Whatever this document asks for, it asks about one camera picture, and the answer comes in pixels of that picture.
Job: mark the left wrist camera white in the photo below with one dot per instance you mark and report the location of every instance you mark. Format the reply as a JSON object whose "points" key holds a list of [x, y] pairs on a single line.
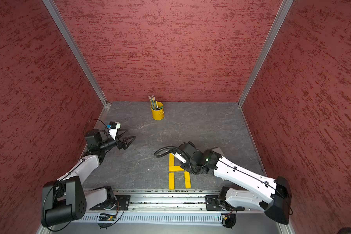
{"points": [[113, 127]]}

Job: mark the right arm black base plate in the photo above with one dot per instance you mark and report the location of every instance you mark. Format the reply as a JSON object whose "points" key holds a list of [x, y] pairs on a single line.
{"points": [[214, 204]]}

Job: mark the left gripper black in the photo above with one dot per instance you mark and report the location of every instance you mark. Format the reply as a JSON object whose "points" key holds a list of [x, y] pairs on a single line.
{"points": [[120, 145]]}

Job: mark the aluminium corner post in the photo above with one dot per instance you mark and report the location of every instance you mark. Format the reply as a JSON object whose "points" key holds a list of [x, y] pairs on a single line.
{"points": [[59, 21], [274, 30]]}

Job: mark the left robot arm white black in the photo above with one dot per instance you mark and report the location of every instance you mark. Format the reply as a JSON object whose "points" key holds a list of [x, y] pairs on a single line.
{"points": [[64, 200]]}

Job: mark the yellow metal pencil bucket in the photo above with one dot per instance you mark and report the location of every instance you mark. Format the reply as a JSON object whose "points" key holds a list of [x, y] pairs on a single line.
{"points": [[158, 112]]}

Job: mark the left aluminium corner post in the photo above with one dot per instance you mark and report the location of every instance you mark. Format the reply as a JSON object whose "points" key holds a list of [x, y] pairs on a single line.
{"points": [[59, 21]]}

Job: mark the grey wooden plank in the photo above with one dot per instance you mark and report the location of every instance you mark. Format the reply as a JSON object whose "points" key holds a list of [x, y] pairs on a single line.
{"points": [[218, 150]]}

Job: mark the right aluminium corner post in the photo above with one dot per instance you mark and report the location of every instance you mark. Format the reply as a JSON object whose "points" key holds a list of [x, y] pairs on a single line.
{"points": [[274, 30]]}

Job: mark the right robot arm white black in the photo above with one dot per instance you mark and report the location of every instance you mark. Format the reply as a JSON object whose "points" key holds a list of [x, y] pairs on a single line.
{"points": [[273, 196]]}

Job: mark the white slotted cable duct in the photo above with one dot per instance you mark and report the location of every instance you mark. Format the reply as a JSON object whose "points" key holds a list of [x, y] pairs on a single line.
{"points": [[155, 218]]}

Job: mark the bundle of coloured pencils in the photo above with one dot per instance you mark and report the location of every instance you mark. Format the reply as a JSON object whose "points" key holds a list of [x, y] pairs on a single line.
{"points": [[153, 101]]}

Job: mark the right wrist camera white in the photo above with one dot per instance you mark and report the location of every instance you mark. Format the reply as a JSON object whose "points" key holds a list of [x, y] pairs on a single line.
{"points": [[179, 157]]}

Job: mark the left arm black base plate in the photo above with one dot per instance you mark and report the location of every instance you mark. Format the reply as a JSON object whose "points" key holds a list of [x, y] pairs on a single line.
{"points": [[120, 203]]}

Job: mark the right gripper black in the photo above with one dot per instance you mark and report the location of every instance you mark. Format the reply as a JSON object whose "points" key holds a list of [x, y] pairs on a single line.
{"points": [[191, 169]]}

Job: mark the yellow block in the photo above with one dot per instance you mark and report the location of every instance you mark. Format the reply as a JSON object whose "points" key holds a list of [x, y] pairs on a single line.
{"points": [[175, 169], [171, 181], [171, 160], [187, 179]]}

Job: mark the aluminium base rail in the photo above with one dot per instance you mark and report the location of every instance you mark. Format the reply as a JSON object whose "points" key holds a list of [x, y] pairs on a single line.
{"points": [[185, 201]]}

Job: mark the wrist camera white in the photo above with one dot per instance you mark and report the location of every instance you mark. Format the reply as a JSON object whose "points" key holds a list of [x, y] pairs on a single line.
{"points": [[113, 127], [179, 157]]}

